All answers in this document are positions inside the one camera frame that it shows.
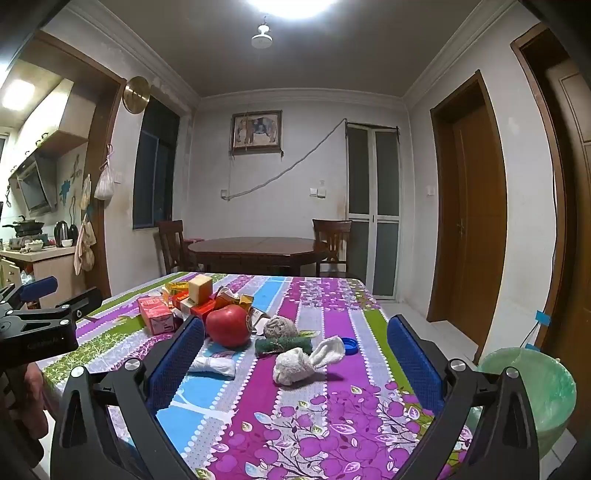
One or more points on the grey crumpled cloth ball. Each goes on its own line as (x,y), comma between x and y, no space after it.
(280,328)

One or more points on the orange paper carton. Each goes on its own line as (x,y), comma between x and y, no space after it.
(233,300)

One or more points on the hanging white plastic bag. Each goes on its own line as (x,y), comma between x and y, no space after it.
(105,184)

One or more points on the yellow sponge block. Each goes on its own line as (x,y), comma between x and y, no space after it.
(201,290)

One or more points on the round dark wooden dining table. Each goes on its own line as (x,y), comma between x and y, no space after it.
(258,247)

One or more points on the black wok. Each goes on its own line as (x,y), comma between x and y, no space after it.
(25,226)

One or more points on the kitchen counter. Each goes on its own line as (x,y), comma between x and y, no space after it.
(41,272)

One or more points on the range hood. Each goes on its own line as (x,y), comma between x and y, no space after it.
(34,187)

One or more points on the orange white small box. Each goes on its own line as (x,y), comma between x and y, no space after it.
(182,302)

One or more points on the white barcode paper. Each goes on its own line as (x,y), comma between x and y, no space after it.
(257,318)

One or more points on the pink red carton box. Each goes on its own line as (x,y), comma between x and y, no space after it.
(157,316)

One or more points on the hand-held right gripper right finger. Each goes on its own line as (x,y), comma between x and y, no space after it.
(411,364)

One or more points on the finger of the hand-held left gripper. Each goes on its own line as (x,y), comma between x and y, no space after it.
(69,307)
(39,287)

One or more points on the framed wall picture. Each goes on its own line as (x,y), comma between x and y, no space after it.
(256,131)

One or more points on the kitchen wall cabinet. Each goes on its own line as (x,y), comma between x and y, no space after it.
(51,115)

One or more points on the brown panelled wooden door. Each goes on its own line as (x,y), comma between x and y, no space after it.
(570,184)

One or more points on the round brass wall plate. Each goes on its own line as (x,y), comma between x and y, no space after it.
(135,94)

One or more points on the gold cigarette pack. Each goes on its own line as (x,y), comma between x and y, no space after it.
(176,289)

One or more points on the dark wooden chair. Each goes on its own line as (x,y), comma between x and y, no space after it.
(171,244)
(333,240)

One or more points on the person's left hand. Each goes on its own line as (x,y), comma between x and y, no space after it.
(36,397)

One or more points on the white small cloth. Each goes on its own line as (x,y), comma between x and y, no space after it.
(212,365)

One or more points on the white ceiling lamp fixture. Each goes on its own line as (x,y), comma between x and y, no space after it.
(263,37)

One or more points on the red cigarette pack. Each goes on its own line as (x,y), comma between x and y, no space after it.
(203,311)

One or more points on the hanging kitchen cloths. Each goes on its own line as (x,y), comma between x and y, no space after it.
(85,249)

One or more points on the white rolled cloth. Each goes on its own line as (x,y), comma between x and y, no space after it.
(300,364)

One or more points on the green lined trash bin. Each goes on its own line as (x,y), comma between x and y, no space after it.
(535,392)

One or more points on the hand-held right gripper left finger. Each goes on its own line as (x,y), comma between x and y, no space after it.
(178,362)

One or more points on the blue bottle cap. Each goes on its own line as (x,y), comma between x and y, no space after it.
(349,345)

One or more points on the red apple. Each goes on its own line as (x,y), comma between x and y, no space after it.
(229,325)

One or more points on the dark electric kettle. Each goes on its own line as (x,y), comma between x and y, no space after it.
(64,233)

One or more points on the frosted glass double door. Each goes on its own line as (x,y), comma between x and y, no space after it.
(374,207)

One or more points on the purple floral striped tablecloth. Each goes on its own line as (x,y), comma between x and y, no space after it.
(323,415)

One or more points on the dark wall window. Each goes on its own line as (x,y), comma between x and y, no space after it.
(154,170)

